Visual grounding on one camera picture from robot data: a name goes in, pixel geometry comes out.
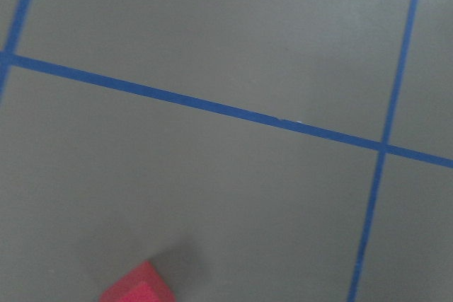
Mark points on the red block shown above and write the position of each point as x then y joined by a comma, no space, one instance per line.
143,283

